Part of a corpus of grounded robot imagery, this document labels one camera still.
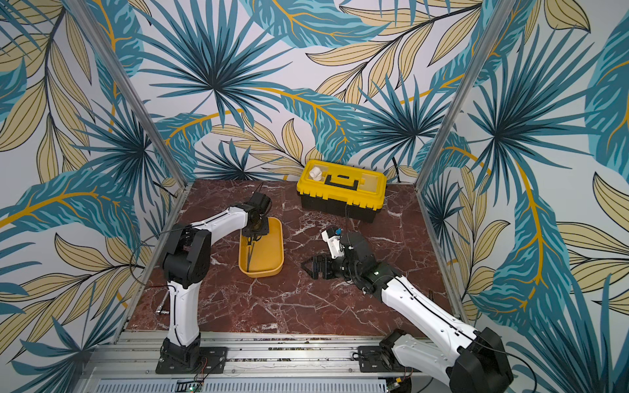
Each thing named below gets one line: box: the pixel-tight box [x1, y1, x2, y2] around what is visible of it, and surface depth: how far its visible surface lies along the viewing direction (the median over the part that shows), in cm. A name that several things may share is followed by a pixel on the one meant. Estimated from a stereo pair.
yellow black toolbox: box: [296, 159, 387, 224], surface depth 100 cm
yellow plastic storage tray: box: [238, 216, 285, 279], surface depth 96 cm
